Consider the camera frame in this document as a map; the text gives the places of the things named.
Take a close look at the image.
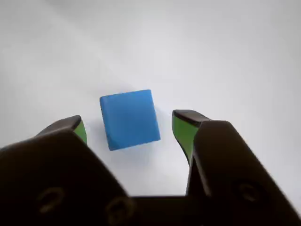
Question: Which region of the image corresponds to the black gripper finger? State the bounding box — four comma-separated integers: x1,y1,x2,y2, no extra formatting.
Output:
0,114,136,226
171,109,301,226

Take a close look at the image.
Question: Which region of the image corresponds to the blue cube block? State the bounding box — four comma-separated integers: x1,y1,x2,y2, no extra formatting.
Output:
99,89,162,152

